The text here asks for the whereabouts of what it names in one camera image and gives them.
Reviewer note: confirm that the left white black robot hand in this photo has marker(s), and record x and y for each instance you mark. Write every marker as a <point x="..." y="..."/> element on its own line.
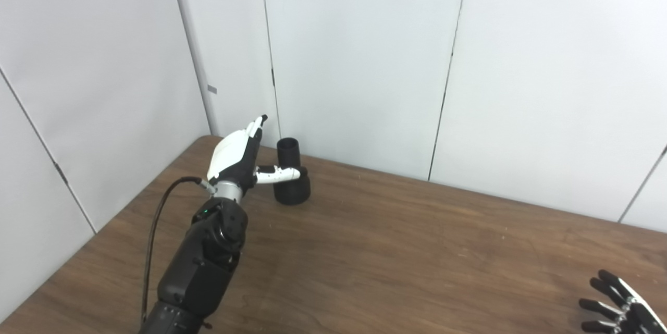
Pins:
<point x="232" y="154"/>

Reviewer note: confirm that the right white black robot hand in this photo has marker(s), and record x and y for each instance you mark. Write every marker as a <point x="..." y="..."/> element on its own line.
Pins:
<point x="638" y="318"/>

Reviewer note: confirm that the black flared nozzle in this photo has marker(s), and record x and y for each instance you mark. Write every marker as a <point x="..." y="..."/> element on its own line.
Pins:
<point x="289" y="154"/>

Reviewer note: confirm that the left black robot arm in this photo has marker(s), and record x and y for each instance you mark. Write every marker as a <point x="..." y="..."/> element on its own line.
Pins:
<point x="203" y="266"/>

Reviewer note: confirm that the white wall corner post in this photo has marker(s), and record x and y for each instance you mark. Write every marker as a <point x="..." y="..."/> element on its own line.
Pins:
<point x="193" y="37"/>

